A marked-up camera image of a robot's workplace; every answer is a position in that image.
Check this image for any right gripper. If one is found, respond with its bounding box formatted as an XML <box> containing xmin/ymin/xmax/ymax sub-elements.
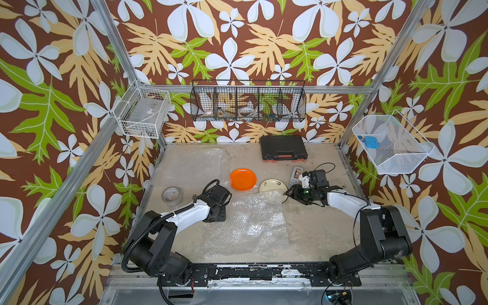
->
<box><xmin>284</xmin><ymin>183</ymin><xmax>317</xmax><ymax>205</ymax></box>

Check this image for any cream dinner plate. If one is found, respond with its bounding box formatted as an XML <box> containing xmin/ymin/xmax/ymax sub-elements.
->
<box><xmin>259</xmin><ymin>179</ymin><xmax>288</xmax><ymax>195</ymax></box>

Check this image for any orange plastic plate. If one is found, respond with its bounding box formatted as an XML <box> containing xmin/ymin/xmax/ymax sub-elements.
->
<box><xmin>230</xmin><ymin>168</ymin><xmax>257</xmax><ymax>191</ymax></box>

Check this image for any clear bubble wrap sheet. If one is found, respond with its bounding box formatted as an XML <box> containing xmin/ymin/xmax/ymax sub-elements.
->
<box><xmin>202</xmin><ymin>190</ymin><xmax>289</xmax><ymax>259</ymax></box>

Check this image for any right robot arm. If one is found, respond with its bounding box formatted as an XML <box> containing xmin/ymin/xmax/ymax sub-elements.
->
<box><xmin>285</xmin><ymin>168</ymin><xmax>413</xmax><ymax>281</ymax></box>

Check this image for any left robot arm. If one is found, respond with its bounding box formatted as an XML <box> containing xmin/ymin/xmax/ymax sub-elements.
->
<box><xmin>121</xmin><ymin>179</ymin><xmax>232</xmax><ymax>285</ymax></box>

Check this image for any grey tape dispenser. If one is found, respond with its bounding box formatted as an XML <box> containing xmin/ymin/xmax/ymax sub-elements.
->
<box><xmin>288</xmin><ymin>166</ymin><xmax>303</xmax><ymax>187</ymax></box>

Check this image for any clear tape roll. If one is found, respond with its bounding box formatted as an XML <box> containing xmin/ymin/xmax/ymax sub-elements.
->
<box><xmin>161</xmin><ymin>186</ymin><xmax>182</xmax><ymax>207</ymax></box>

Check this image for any black tool case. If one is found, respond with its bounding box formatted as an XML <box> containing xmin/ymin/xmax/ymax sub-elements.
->
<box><xmin>259</xmin><ymin>135</ymin><xmax>308</xmax><ymax>162</ymax></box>

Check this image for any blue small object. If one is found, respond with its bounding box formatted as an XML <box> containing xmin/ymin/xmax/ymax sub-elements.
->
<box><xmin>363</xmin><ymin>136</ymin><xmax>380</xmax><ymax>149</ymax></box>

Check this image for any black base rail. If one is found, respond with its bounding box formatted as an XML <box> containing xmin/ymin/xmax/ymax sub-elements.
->
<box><xmin>156</xmin><ymin>262</ymin><xmax>363</xmax><ymax>287</ymax></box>

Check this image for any black wire basket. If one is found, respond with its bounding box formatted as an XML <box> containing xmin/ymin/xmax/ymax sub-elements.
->
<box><xmin>189</xmin><ymin>80</ymin><xmax>307</xmax><ymax>123</ymax></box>

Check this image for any white wire basket right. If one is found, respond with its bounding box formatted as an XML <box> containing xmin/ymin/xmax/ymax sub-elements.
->
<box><xmin>353</xmin><ymin>111</ymin><xmax>435</xmax><ymax>175</ymax></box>

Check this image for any white wire basket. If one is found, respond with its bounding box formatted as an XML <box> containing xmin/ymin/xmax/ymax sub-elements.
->
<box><xmin>353</xmin><ymin>111</ymin><xmax>435</xmax><ymax>175</ymax></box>
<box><xmin>114</xmin><ymin>81</ymin><xmax>172</xmax><ymax>139</ymax></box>

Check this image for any white wire basket left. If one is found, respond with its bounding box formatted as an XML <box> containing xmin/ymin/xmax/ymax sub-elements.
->
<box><xmin>114</xmin><ymin>81</ymin><xmax>172</xmax><ymax>139</ymax></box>

